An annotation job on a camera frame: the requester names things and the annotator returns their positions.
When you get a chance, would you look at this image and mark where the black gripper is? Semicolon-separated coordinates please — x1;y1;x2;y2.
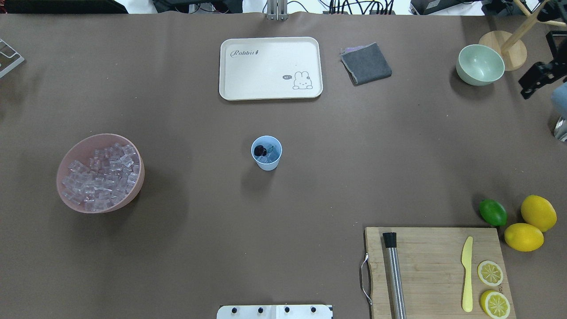
518;60;567;100

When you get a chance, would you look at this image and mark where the light blue plastic cup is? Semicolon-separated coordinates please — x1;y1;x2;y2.
251;136;282;171

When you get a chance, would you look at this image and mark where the pair of dark cherries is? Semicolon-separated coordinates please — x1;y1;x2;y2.
253;144;274;157

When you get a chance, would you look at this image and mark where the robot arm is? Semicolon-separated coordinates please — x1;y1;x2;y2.
518;58;567;118

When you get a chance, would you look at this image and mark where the wooden cup stand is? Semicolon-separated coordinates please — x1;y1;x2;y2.
478;0;566;71

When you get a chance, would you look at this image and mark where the metal ice scoop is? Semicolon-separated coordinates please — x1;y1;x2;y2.
553;117;567;142

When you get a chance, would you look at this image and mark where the clear ice cube in cup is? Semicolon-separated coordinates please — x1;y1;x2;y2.
257;148;280;164

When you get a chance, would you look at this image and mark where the pink bowl of ice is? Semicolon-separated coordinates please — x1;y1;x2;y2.
57;133;144;214

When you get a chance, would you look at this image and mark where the mint green bowl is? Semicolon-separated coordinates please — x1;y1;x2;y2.
456;44;505;86

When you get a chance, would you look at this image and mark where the yellow lemon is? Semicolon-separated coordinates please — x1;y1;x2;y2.
520;195;557;233
504;223;544;252

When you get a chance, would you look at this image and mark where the green lime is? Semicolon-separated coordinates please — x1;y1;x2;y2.
479;198;508;227

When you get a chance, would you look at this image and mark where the grey folded cloth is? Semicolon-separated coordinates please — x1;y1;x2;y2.
340;42;392;86

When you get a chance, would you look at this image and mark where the yellow plastic knife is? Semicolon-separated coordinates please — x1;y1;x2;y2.
460;236;474;313

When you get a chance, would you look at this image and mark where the lemon half upper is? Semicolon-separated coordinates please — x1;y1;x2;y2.
477;260;504;287

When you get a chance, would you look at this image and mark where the lemon half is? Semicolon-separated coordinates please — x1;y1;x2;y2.
480;290;512;319
477;260;504;287

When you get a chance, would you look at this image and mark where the bamboo cutting board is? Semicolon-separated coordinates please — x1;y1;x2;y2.
365;227;513;319

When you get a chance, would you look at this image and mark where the lemon half lower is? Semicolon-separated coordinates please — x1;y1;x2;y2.
480;290;512;319

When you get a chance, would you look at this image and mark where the steel muddler black tip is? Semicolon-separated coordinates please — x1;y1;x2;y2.
382;232;407;319

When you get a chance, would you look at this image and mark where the cream rabbit serving tray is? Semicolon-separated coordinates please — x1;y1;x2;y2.
219;37;323;101

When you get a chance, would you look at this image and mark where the aluminium frame post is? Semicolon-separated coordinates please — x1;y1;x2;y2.
266;0;289;21

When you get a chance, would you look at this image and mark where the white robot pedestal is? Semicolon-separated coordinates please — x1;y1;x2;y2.
216;303;334;319

